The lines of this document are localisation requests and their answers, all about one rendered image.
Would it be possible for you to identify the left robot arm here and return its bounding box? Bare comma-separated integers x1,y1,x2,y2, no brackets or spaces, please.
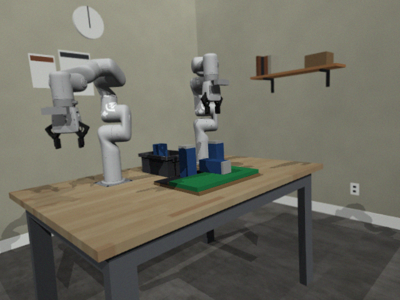
190,53,229,164

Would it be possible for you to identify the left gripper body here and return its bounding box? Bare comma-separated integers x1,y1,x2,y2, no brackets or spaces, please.
202,80,221,102

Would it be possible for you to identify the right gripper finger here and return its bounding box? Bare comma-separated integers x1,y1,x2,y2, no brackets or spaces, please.
45,124,61,149
75,121,89,148

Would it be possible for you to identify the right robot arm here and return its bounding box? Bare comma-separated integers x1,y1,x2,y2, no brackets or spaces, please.
41,58,131,184

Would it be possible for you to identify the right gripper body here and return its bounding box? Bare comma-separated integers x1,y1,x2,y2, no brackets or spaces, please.
52,106,83,134

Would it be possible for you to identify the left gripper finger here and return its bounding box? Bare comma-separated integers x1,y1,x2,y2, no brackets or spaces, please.
214,97,223,114
201,92,211,114

